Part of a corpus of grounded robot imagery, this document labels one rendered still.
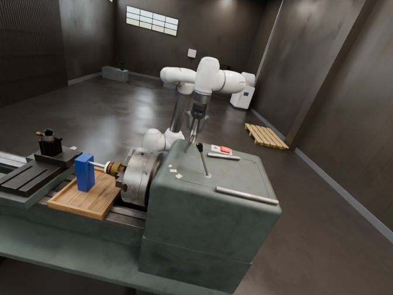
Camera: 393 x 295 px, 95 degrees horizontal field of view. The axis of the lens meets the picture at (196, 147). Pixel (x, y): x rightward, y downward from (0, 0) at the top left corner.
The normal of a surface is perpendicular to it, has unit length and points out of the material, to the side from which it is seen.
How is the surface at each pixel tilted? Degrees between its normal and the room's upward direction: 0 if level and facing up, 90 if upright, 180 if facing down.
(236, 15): 90
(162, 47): 90
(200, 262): 90
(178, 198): 90
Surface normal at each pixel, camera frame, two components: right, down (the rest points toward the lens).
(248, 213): -0.11, 0.45
